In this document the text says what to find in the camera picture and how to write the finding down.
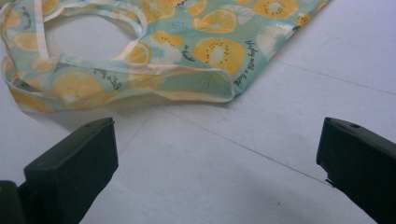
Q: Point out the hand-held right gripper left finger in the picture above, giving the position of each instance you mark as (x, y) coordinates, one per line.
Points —
(74, 168)

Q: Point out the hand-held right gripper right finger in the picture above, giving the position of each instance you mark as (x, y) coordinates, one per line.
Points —
(361, 161)

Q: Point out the fruit print tote bag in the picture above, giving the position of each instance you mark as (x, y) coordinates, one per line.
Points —
(174, 46)

